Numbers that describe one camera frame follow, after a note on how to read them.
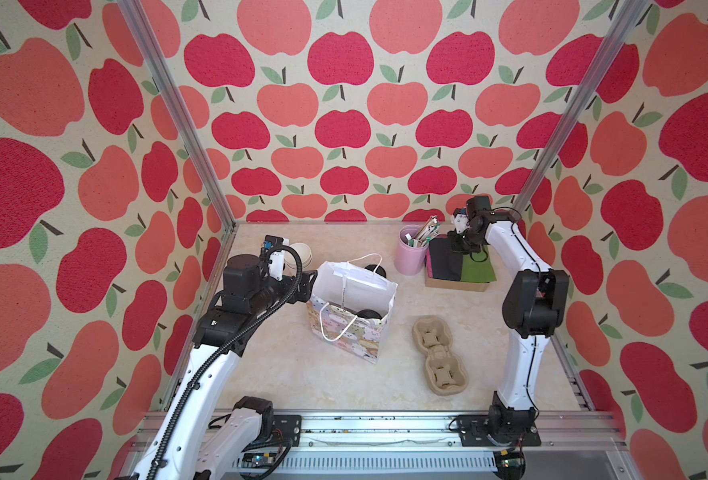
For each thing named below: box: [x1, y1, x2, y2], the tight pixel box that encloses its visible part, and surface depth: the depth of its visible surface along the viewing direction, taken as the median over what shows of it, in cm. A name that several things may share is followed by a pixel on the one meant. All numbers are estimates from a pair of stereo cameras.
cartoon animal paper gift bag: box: [307, 261, 398, 364], surface depth 78 cm
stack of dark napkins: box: [426, 234, 497, 283], surface depth 101 cm
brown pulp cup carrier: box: [412, 315, 469, 396], surface depth 83 cm
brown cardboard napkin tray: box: [425, 270, 490, 293], surface depth 101 cm
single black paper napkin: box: [430, 237, 463, 281], surface depth 101 cm
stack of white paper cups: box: [288, 242, 313, 271], surface depth 97 cm
